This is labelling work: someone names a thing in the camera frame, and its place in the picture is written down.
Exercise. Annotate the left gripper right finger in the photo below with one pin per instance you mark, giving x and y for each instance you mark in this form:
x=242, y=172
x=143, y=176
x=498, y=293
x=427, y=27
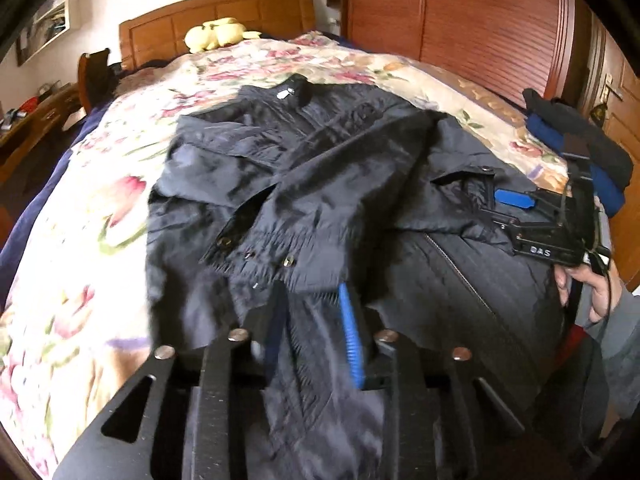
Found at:
x=445, y=416

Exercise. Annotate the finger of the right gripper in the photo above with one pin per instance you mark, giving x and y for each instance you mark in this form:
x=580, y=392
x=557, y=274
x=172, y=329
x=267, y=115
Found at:
x=514, y=199
x=506, y=222

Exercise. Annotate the right hand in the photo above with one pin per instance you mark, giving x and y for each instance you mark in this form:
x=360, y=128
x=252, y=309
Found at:
x=604, y=293

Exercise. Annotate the wooden chair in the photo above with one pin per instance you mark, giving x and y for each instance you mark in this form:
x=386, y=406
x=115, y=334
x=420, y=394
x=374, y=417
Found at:
x=94, y=79

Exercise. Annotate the wooden door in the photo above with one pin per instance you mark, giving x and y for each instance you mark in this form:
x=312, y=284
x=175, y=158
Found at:
x=612, y=81

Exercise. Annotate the wooden louvered wardrobe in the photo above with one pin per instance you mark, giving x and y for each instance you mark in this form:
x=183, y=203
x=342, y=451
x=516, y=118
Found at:
x=504, y=46

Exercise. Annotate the navy blue bed sheet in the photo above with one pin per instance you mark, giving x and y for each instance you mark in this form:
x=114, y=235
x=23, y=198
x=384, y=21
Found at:
x=13, y=251

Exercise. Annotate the floral blanket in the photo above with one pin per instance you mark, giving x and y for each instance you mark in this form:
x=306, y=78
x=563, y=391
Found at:
x=74, y=324

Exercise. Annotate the wooden desk cabinet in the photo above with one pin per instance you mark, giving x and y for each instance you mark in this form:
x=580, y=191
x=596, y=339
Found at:
x=30, y=147

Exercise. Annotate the white wall shelf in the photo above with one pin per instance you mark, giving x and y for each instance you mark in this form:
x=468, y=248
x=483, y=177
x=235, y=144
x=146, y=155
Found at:
x=52, y=20

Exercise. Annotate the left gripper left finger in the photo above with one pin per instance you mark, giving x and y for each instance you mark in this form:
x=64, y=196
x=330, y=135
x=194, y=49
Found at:
x=181, y=415

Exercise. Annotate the black jacket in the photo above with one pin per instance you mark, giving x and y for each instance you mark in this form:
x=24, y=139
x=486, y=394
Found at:
x=320, y=193

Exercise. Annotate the folded blue black clothes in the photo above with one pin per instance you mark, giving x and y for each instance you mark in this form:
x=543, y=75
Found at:
x=565, y=131

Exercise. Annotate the grey sleeve forearm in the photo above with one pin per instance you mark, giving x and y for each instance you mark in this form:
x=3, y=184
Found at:
x=620, y=355

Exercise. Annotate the yellow plush toy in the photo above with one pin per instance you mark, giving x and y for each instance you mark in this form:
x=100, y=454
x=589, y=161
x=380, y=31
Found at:
x=212, y=35

